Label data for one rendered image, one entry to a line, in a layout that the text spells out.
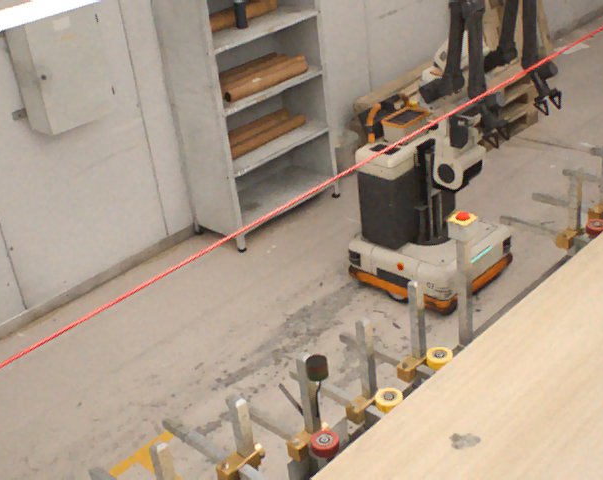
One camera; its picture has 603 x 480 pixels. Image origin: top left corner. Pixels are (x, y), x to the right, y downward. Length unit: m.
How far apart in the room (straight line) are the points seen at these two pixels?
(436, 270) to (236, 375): 1.11
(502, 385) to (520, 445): 0.25
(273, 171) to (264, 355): 1.89
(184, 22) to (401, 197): 1.53
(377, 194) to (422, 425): 2.12
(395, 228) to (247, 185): 1.60
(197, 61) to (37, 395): 1.96
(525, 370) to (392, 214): 1.89
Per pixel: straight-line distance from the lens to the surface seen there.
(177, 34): 5.00
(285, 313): 4.67
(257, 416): 2.68
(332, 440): 2.49
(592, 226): 3.48
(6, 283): 4.95
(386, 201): 4.43
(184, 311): 4.84
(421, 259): 4.49
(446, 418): 2.55
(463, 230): 2.84
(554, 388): 2.66
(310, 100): 5.69
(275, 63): 5.41
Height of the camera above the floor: 2.57
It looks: 28 degrees down
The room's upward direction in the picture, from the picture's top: 7 degrees counter-clockwise
